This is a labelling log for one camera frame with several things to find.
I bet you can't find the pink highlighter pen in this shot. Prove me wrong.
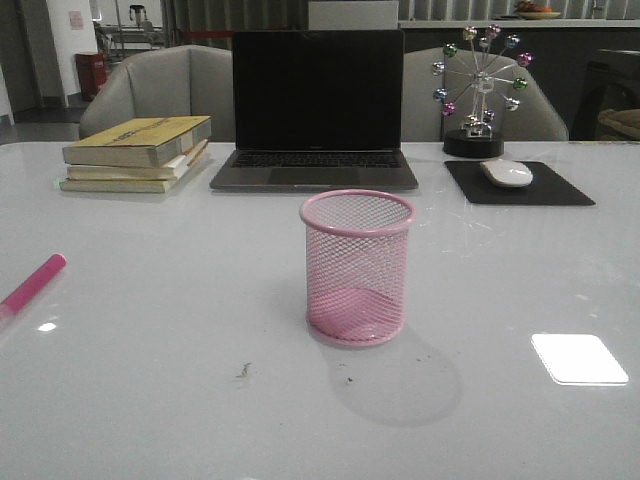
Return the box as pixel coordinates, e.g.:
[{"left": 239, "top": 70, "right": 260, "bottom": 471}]
[{"left": 1, "top": 253, "right": 67, "bottom": 322}]

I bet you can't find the pink mesh pen holder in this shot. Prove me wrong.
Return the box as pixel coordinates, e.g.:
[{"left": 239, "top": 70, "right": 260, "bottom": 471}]
[{"left": 299, "top": 189, "right": 416, "bottom": 346}]

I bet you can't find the grey open laptop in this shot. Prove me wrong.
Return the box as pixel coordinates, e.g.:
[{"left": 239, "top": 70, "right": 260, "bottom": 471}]
[{"left": 210, "top": 29, "right": 418, "bottom": 191}]

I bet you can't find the white computer mouse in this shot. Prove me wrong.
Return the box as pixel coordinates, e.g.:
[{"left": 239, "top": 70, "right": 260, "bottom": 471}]
[{"left": 479, "top": 159, "right": 533, "bottom": 188}]

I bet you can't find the yellow top book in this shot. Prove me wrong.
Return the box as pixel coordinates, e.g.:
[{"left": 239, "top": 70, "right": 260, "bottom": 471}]
[{"left": 63, "top": 116, "right": 212, "bottom": 167}]

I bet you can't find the left grey armchair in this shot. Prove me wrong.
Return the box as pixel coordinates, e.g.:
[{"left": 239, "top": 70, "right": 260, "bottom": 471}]
[{"left": 79, "top": 45, "right": 235, "bottom": 142}]

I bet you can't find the grey armchair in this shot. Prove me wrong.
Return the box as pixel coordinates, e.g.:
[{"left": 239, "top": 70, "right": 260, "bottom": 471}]
[
  {"left": 79, "top": 45, "right": 235, "bottom": 142},
  {"left": 401, "top": 47, "right": 569, "bottom": 142}
]

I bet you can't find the right grey armchair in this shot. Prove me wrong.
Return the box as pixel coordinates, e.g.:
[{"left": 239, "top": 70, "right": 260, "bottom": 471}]
[{"left": 401, "top": 47, "right": 569, "bottom": 142}]

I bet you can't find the black mouse pad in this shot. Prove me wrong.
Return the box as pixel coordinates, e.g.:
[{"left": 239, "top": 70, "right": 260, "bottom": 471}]
[{"left": 445, "top": 160, "right": 595, "bottom": 206}]

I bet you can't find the ferris wheel desk toy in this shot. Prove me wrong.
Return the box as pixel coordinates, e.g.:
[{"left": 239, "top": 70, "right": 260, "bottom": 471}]
[{"left": 431, "top": 23, "right": 535, "bottom": 158}]

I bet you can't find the red barrier belt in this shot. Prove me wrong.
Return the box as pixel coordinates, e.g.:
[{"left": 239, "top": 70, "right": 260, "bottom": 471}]
[{"left": 180, "top": 30, "right": 233, "bottom": 40}]

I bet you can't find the bottom pale book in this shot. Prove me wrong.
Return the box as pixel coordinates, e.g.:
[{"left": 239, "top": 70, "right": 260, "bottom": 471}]
[{"left": 58, "top": 152, "right": 211, "bottom": 194}]

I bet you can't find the red bin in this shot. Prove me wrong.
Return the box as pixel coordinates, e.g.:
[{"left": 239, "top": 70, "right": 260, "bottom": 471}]
[{"left": 75, "top": 52, "right": 107, "bottom": 101}]

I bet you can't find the fruit bowl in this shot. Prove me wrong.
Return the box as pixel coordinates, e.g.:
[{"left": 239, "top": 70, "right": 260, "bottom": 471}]
[{"left": 514, "top": 0, "right": 561, "bottom": 20}]

